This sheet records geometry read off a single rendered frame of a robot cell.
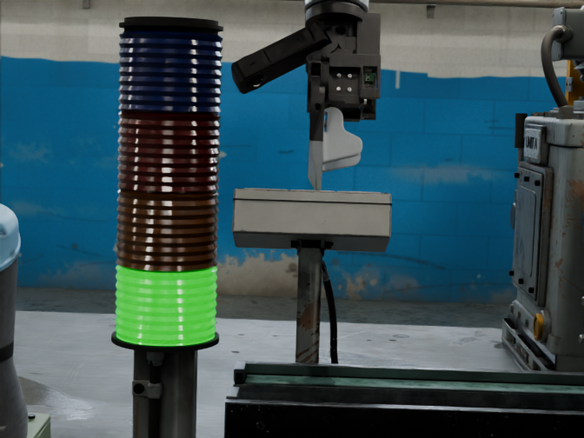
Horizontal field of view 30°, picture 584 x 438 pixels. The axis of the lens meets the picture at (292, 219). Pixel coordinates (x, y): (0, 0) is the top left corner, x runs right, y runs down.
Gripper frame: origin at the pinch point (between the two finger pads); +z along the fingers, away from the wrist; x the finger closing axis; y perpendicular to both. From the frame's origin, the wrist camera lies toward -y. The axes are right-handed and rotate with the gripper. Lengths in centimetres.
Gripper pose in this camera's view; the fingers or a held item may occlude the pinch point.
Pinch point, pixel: (312, 180)
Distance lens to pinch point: 121.4
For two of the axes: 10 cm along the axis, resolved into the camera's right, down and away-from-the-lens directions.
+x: 0.0, 2.6, 9.7
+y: 10.0, 0.4, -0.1
